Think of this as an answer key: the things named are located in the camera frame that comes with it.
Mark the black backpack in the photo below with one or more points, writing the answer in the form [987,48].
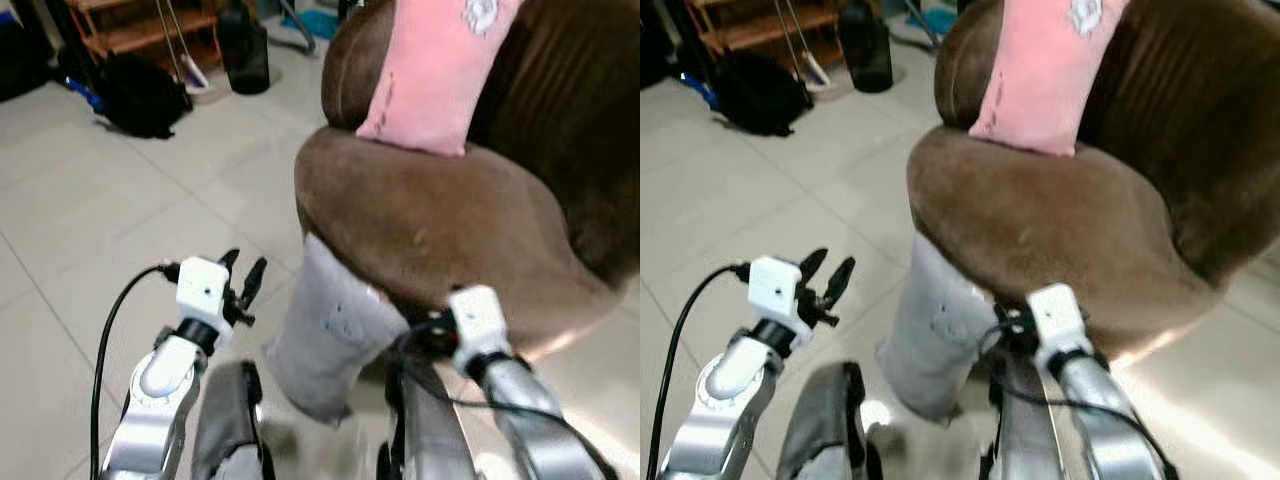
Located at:
[760,92]
[145,95]

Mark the teal cloth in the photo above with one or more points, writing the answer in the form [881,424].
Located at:
[938,20]
[320,24]

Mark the wooden shelf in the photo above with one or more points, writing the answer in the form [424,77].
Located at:
[150,30]
[760,28]

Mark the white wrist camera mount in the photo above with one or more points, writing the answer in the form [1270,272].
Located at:
[1058,320]
[478,325]
[772,288]
[200,290]

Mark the grey left robot leg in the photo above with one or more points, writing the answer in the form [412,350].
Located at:
[825,420]
[225,420]

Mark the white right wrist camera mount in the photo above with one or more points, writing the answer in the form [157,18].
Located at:
[1058,320]
[478,325]

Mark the grey pillow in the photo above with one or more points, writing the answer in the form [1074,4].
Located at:
[325,340]
[930,340]

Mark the pink pillow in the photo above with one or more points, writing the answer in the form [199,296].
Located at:
[1040,80]
[430,80]

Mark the grey robot leg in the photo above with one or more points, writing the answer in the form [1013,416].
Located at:
[430,435]
[225,420]
[1025,435]
[825,420]

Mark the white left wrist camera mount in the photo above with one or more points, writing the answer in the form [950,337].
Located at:
[772,288]
[200,290]

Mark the white mop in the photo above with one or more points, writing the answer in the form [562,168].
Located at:
[192,75]
[815,72]

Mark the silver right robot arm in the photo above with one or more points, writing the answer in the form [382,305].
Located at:
[1100,420]
[530,420]

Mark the black bag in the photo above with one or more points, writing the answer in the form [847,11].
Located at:
[22,60]
[655,50]

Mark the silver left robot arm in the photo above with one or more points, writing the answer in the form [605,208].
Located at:
[730,378]
[165,378]

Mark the grey right robot leg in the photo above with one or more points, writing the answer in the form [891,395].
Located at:
[430,435]
[1025,435]

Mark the brown velvet sofa chair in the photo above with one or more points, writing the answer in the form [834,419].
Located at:
[440,220]
[1060,225]

